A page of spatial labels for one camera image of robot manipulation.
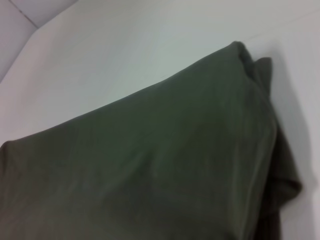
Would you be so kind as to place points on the dark green printed t-shirt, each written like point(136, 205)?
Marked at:
point(150, 162)

